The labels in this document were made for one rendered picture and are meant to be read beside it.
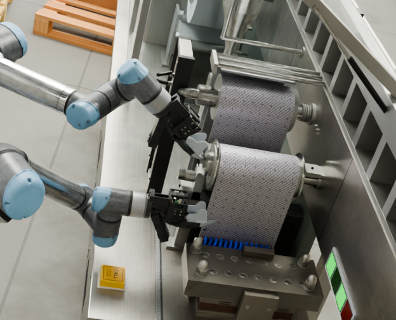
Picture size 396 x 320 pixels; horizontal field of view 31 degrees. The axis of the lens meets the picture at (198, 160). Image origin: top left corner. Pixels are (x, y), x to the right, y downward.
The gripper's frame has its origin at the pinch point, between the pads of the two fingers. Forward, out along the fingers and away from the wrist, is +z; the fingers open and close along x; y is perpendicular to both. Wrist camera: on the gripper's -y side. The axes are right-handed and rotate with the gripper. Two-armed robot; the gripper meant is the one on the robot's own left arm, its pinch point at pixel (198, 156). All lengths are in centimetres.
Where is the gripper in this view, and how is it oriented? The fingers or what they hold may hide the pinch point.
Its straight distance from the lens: 209.4
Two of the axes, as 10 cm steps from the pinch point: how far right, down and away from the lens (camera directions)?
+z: 6.0, 6.4, 4.8
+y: 8.0, -5.2, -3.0
